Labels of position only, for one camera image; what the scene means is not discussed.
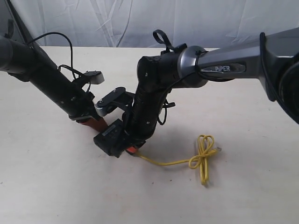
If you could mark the grey wrinkled backdrop cloth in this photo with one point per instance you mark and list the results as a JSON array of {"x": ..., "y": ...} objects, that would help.
[{"x": 130, "y": 23}]

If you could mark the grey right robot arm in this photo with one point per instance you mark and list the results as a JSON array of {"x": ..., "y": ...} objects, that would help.
[{"x": 273, "y": 59}]

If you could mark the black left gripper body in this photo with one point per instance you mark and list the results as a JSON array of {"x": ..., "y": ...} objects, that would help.
[{"x": 80, "y": 108}]

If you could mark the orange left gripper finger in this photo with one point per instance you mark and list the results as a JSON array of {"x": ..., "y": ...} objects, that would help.
[{"x": 98, "y": 125}]

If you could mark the black adapter box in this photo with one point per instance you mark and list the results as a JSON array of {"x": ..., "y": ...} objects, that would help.
[{"x": 113, "y": 141}]

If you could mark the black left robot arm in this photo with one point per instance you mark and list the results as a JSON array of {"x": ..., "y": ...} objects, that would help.
[{"x": 30, "y": 63}]

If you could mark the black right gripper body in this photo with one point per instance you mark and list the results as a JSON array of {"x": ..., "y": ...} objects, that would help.
[{"x": 142, "y": 119}]

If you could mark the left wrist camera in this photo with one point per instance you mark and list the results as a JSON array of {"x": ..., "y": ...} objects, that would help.
[{"x": 95, "y": 77}]

